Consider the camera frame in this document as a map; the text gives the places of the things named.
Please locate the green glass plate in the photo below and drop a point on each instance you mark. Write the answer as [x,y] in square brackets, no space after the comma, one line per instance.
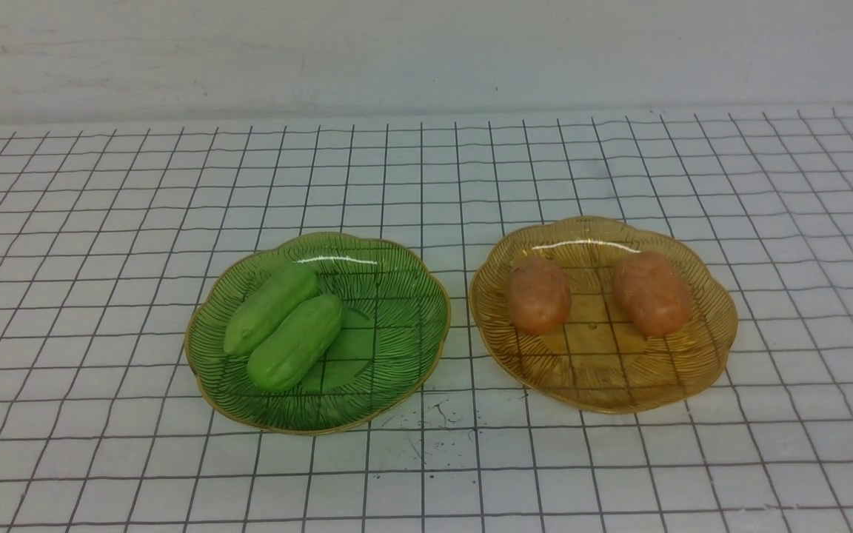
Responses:
[395,321]

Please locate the amber glass plate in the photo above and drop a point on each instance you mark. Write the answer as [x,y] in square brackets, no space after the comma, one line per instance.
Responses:
[598,360]

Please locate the white grid tablecloth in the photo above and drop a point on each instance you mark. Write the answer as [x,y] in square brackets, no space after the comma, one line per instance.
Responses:
[111,234]

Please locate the green gourd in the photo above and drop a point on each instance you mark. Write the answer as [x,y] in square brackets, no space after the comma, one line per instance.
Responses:
[285,357]
[263,311]

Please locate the orange potato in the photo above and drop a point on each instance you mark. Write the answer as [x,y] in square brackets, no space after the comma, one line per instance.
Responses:
[538,297]
[652,293]

